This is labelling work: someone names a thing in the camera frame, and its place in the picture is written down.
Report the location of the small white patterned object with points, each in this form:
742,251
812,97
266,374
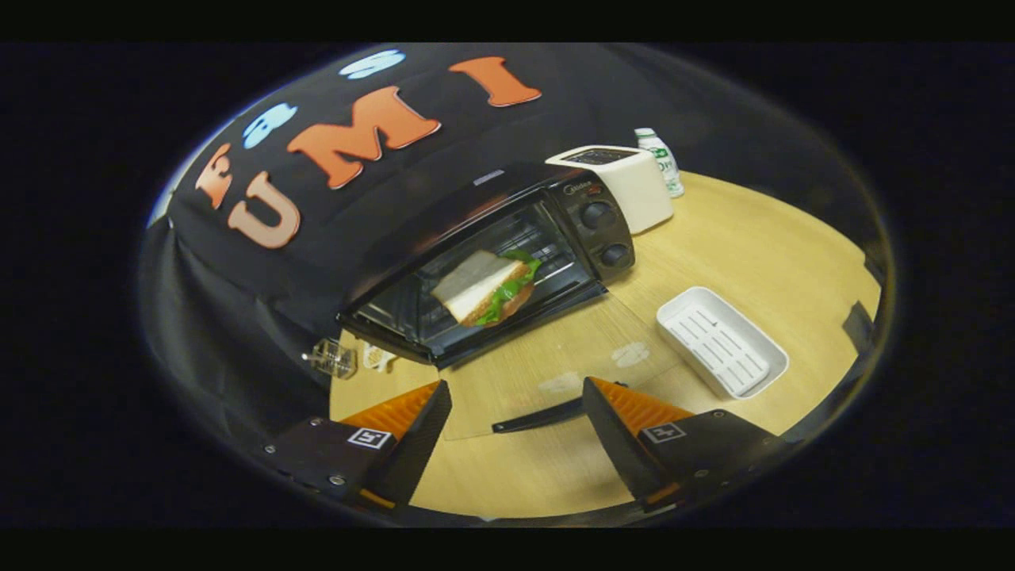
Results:
377,357

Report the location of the white rectangular tray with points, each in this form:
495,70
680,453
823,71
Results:
721,345

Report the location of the white pop-up toaster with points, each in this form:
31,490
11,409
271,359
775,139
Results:
634,190

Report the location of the black toaster oven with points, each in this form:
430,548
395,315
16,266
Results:
579,230

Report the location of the lettuce sandwich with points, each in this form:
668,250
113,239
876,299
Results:
480,289

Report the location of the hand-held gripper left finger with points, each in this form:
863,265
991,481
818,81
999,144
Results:
416,444

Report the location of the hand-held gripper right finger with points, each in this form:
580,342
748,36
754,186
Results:
618,444

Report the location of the white green label bottle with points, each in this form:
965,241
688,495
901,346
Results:
664,162

